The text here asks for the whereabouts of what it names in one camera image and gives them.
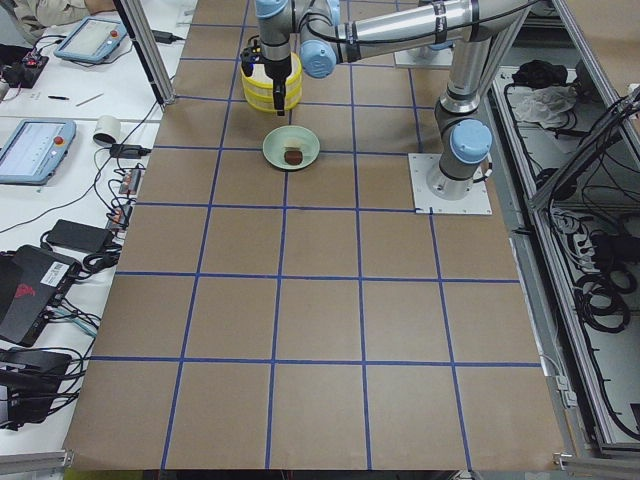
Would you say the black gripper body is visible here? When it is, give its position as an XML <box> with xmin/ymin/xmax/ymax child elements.
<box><xmin>264</xmin><ymin>58</ymin><xmax>291</xmax><ymax>87</ymax></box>

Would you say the yellow steamer layer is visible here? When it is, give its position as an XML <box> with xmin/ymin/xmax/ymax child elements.
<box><xmin>241</xmin><ymin>54</ymin><xmax>302</xmax><ymax>97</ymax></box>
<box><xmin>243</xmin><ymin>86</ymin><xmax>303</xmax><ymax>113</ymax></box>

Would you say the white bun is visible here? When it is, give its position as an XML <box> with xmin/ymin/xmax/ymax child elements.
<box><xmin>284</xmin><ymin>140</ymin><xmax>301</xmax><ymax>151</ymax></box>

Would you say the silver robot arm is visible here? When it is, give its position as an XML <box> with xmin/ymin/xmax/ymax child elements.
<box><xmin>241</xmin><ymin>1</ymin><xmax>491</xmax><ymax>201</ymax></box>

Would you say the light green plate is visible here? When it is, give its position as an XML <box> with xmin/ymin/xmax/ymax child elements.
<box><xmin>262</xmin><ymin>125</ymin><xmax>320</xmax><ymax>171</ymax></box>

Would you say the brown bun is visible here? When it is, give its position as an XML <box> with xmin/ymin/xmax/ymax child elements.
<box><xmin>283</xmin><ymin>150</ymin><xmax>304</xmax><ymax>166</ymax></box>

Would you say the small black adapter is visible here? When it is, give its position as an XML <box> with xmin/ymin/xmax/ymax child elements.
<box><xmin>109</xmin><ymin>144</ymin><xmax>151</xmax><ymax>159</ymax></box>

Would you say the white paper roll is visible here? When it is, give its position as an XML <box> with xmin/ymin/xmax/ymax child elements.
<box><xmin>93</xmin><ymin>115</ymin><xmax>121</xmax><ymax>147</ymax></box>

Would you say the far blue teach pendant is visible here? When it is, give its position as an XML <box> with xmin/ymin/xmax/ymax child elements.
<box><xmin>54</xmin><ymin>17</ymin><xmax>127</xmax><ymax>65</ymax></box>

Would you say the blue teach pendant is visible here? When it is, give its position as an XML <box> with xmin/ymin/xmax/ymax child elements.
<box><xmin>54</xmin><ymin>17</ymin><xmax>127</xmax><ymax>65</ymax></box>
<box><xmin>1</xmin><ymin>119</ymin><xmax>76</xmax><ymax>186</ymax></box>

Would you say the near blue teach pendant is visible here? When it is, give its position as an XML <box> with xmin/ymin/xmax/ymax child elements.
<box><xmin>1</xmin><ymin>119</ymin><xmax>76</xmax><ymax>186</ymax></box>

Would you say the black power adapter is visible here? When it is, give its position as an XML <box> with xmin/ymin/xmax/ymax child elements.
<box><xmin>45</xmin><ymin>219</ymin><xmax>114</xmax><ymax>253</ymax></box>

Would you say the black red computer box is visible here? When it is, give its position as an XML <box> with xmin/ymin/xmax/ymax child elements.
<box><xmin>1</xmin><ymin>245</ymin><xmax>80</xmax><ymax>347</ymax></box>

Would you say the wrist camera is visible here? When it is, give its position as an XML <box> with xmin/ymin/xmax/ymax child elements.
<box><xmin>240</xmin><ymin>46</ymin><xmax>262</xmax><ymax>78</ymax></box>

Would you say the aluminium frame post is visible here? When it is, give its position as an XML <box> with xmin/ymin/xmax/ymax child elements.
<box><xmin>114</xmin><ymin>0</ymin><xmax>175</xmax><ymax>109</ymax></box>

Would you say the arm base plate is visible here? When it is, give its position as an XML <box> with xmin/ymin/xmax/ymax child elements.
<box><xmin>408</xmin><ymin>153</ymin><xmax>492</xmax><ymax>216</ymax></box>
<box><xmin>394</xmin><ymin>46</ymin><xmax>453</xmax><ymax>70</ymax></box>

